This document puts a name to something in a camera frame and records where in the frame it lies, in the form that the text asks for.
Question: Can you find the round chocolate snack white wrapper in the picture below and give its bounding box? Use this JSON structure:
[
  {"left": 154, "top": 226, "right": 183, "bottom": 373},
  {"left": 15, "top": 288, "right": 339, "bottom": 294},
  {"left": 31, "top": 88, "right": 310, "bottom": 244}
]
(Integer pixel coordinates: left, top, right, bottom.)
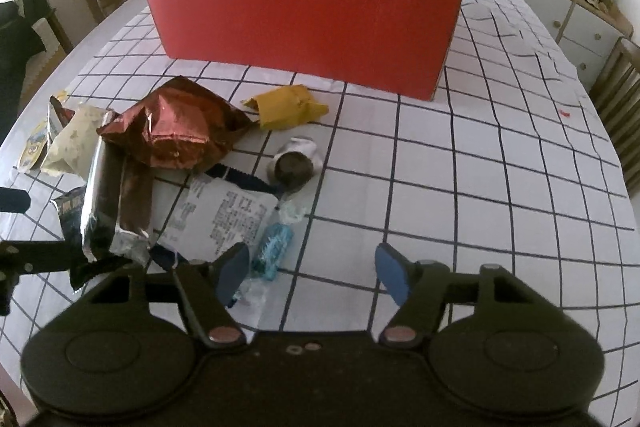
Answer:
[{"left": 267, "top": 136, "right": 324, "bottom": 196}]

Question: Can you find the dark cloth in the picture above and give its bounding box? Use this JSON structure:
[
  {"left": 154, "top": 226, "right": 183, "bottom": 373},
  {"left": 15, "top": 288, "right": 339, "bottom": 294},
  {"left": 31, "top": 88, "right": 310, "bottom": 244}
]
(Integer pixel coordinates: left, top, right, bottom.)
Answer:
[{"left": 0, "top": 0, "right": 47, "bottom": 122}]

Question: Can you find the teal candy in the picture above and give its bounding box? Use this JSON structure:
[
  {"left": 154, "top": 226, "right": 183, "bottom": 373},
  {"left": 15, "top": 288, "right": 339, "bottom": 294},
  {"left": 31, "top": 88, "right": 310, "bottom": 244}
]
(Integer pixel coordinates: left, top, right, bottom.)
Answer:
[{"left": 237, "top": 199, "right": 311, "bottom": 308}]

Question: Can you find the wooden slatted chair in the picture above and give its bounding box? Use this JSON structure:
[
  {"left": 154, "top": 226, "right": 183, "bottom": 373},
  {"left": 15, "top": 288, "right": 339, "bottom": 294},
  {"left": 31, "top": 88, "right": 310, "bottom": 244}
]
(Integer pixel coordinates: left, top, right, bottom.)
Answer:
[{"left": 590, "top": 36, "right": 640, "bottom": 198}]

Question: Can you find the yellow cartoon snack packet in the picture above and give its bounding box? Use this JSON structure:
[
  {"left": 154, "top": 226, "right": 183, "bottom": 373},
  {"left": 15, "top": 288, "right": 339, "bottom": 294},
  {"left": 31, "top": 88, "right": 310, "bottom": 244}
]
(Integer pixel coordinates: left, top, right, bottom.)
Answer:
[{"left": 17, "top": 91, "right": 69, "bottom": 172}]

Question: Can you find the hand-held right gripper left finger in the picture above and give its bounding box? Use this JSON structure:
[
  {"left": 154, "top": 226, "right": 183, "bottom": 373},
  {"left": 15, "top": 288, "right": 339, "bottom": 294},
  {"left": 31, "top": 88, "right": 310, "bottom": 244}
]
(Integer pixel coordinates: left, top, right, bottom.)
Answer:
[{"left": 87, "top": 242, "right": 251, "bottom": 351}]

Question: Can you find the white checked tablecloth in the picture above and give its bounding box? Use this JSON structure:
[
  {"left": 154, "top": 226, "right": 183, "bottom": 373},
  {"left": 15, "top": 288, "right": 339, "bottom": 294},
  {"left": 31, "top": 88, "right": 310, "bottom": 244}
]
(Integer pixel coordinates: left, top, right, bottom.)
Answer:
[{"left": 0, "top": 0, "right": 640, "bottom": 408}]

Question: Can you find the black snack packet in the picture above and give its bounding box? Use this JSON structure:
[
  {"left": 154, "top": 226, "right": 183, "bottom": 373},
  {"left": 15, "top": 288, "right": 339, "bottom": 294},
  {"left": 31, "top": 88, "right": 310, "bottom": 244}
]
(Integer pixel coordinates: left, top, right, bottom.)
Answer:
[{"left": 51, "top": 187, "right": 133, "bottom": 292}]

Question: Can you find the white printed snack packet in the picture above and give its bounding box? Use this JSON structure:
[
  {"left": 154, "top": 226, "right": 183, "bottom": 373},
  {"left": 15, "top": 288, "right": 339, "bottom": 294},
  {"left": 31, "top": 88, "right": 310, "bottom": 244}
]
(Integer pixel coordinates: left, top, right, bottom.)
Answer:
[{"left": 155, "top": 172, "right": 281, "bottom": 261}]

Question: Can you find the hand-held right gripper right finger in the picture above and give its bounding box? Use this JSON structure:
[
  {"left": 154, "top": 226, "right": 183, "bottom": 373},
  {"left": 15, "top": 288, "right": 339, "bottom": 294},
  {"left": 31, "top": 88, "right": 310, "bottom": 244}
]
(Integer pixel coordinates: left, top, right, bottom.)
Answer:
[{"left": 375, "top": 243, "right": 551, "bottom": 349}]

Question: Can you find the silver foil snack packet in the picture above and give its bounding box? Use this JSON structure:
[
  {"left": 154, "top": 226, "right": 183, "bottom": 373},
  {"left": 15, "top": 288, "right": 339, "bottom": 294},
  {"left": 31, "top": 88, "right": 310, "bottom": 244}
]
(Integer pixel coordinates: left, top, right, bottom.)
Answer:
[{"left": 80, "top": 109, "right": 154, "bottom": 265}]

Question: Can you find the small silver brown packet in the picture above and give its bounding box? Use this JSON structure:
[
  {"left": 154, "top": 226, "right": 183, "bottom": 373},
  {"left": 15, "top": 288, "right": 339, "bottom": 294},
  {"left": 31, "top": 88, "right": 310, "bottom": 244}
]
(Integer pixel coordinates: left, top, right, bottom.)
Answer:
[{"left": 47, "top": 96, "right": 77, "bottom": 145}]

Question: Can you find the brown foil snack bag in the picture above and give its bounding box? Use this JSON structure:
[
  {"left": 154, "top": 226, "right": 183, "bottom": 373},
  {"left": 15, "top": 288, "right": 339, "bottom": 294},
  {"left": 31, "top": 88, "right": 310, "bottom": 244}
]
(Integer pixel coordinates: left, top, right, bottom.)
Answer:
[{"left": 96, "top": 76, "right": 256, "bottom": 172}]

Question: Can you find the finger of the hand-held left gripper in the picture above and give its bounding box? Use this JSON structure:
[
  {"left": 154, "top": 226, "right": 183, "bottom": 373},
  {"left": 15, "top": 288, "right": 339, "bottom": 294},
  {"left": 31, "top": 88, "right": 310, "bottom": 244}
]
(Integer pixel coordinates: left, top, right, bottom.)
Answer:
[
  {"left": 0, "top": 240, "right": 87, "bottom": 316},
  {"left": 0, "top": 188, "right": 30, "bottom": 214}
]

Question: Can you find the red cardboard box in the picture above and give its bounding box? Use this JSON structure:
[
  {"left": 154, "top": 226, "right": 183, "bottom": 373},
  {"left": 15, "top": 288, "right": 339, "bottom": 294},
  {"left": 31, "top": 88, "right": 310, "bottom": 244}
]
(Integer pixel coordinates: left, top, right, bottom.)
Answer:
[{"left": 140, "top": 0, "right": 465, "bottom": 102}]

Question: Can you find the cream snack packet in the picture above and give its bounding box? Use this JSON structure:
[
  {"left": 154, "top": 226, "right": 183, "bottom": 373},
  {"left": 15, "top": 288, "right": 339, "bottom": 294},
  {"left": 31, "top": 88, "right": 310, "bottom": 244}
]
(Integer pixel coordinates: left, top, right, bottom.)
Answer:
[{"left": 40, "top": 104, "right": 114, "bottom": 180}]

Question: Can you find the cream sideboard cabinet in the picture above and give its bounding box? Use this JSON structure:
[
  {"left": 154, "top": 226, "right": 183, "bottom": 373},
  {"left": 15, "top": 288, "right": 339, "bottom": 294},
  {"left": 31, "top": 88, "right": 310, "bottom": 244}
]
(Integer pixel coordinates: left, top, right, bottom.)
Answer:
[{"left": 472, "top": 0, "right": 637, "bottom": 94}]

